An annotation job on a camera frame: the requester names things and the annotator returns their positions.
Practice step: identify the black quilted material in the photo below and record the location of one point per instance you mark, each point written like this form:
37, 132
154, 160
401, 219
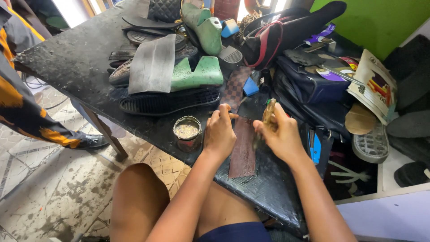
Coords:
164, 10

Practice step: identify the black textured rubber mat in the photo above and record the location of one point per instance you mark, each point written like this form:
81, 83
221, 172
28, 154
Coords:
272, 188

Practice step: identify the printed booklet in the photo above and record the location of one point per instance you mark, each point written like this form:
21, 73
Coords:
374, 84

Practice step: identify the person's left leg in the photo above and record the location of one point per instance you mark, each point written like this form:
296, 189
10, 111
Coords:
137, 201

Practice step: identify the grey rubber sheet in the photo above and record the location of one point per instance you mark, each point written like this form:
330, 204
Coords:
153, 65

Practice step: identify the navy blue bag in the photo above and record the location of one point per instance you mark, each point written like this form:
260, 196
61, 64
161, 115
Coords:
309, 90

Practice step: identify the small blue block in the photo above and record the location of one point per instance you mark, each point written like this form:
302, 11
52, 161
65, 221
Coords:
250, 87

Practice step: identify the blue and black tool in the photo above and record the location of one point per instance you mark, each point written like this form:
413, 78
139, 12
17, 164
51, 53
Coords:
315, 148

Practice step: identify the brown patterned shoe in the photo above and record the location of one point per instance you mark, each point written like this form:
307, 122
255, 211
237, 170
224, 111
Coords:
120, 74

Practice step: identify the tan insole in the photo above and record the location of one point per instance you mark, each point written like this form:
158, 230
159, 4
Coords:
359, 119

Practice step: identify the open glue tin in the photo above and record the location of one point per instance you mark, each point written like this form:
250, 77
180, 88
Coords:
187, 132

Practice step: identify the black ridged shoe sole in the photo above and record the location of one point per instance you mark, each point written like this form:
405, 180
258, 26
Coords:
168, 102

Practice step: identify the heap of black shoes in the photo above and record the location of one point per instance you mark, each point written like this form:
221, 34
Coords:
410, 100

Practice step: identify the purple packet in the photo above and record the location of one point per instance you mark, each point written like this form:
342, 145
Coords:
320, 35

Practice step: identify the brown leather strip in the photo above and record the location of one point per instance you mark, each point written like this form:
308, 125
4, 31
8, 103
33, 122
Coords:
242, 154

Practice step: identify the grey heel piece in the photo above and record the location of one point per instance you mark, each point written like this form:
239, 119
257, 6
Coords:
231, 55

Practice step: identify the black bag with red trim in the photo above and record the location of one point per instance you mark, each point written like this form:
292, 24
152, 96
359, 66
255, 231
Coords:
285, 33

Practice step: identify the small black bottle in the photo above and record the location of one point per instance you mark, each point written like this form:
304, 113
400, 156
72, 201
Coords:
265, 82

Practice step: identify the grey sandal sole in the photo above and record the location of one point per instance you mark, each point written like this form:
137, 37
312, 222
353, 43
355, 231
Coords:
371, 146

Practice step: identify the metal blade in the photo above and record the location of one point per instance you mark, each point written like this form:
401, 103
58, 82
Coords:
342, 75

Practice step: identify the brown checkered material strip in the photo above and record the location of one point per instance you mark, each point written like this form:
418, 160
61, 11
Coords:
235, 87

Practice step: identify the navy blue shorts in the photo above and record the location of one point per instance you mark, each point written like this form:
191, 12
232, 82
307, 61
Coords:
238, 233

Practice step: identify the white bench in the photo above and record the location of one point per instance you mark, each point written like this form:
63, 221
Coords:
389, 215

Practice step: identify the wooden table leg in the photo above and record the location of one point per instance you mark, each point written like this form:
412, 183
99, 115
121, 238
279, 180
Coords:
105, 132

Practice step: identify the person's right hand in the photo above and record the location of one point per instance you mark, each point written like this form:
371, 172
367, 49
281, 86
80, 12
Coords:
284, 141

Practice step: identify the blue and black block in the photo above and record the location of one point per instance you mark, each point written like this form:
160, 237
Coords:
230, 28

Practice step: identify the stack of black soles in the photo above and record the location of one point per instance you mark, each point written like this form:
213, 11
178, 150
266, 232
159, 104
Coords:
147, 28

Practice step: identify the person's left hand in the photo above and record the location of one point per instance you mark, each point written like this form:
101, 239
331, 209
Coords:
218, 134

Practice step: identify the glue-covered brush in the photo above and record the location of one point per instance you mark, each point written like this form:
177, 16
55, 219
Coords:
268, 114

